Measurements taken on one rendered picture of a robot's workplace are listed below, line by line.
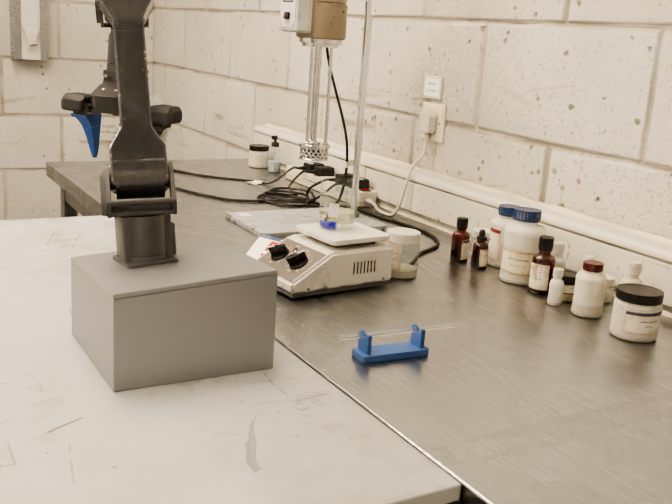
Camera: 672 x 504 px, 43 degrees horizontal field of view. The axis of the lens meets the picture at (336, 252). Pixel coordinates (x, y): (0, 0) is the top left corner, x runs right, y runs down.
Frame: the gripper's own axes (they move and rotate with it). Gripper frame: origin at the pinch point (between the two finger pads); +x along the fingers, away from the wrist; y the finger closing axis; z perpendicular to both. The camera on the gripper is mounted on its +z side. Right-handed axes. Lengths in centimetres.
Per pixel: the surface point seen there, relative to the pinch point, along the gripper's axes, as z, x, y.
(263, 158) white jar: -113, 15, -2
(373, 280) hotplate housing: -2.3, 17.1, 44.3
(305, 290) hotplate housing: 7.1, 18.0, 34.8
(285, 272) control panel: 5.4, 16.1, 31.0
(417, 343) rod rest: 25, 17, 53
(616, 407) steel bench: 35, 18, 78
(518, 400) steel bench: 36, 18, 66
